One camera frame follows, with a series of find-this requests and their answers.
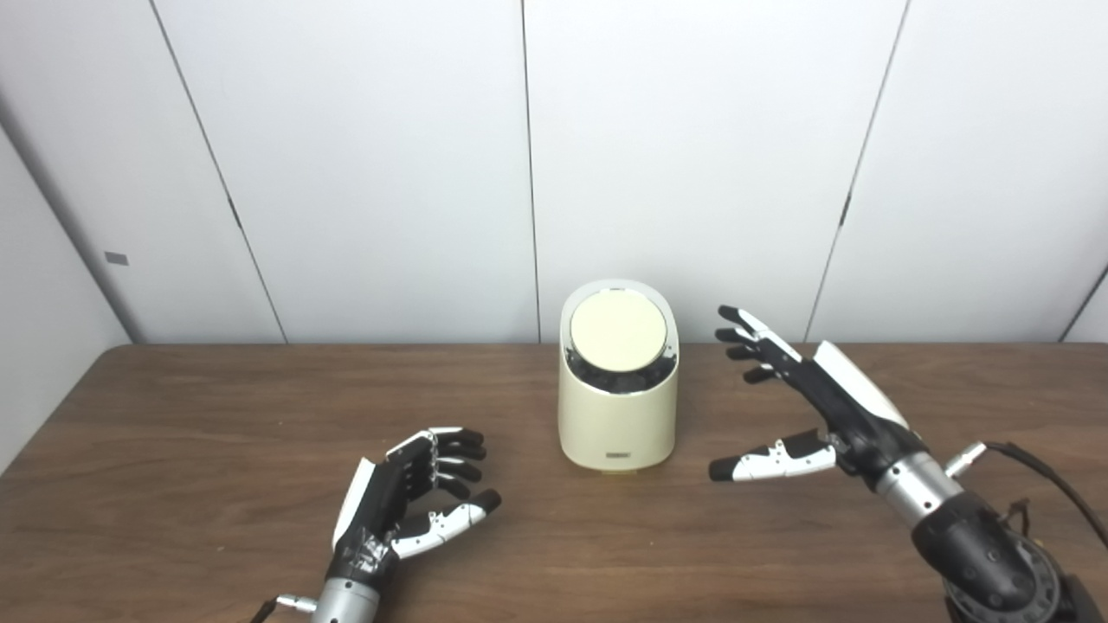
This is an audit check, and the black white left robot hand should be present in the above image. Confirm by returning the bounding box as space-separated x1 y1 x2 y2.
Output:
325 426 503 582

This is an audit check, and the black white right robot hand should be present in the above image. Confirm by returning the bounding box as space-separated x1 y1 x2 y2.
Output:
708 305 927 485

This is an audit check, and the cream round bin lid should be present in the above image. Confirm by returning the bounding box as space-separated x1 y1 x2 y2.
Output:
569 289 668 371

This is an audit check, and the cream-colored bin body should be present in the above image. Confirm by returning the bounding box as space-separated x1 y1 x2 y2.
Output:
558 279 680 474

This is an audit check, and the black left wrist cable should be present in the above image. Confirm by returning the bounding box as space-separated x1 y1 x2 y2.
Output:
249 594 318 623

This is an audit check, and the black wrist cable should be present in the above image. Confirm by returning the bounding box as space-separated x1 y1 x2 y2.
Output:
944 440 1108 550
249 594 318 623

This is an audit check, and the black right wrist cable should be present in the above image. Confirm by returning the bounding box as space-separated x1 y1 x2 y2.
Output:
944 440 1108 550

